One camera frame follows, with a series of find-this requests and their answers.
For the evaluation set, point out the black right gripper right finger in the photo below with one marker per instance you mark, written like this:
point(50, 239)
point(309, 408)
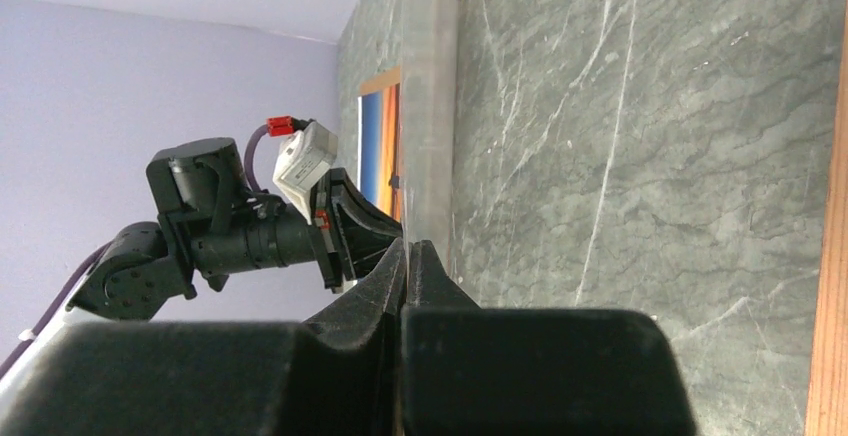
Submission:
point(469, 370)

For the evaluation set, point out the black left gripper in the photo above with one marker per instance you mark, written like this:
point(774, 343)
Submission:
point(214, 224)

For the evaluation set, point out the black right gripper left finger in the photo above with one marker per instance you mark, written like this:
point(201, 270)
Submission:
point(329, 375)

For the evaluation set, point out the sunset photo print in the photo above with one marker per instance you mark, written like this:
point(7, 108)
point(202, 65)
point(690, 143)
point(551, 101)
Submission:
point(379, 142)

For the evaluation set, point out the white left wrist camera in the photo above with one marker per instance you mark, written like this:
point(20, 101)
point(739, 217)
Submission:
point(307, 151)

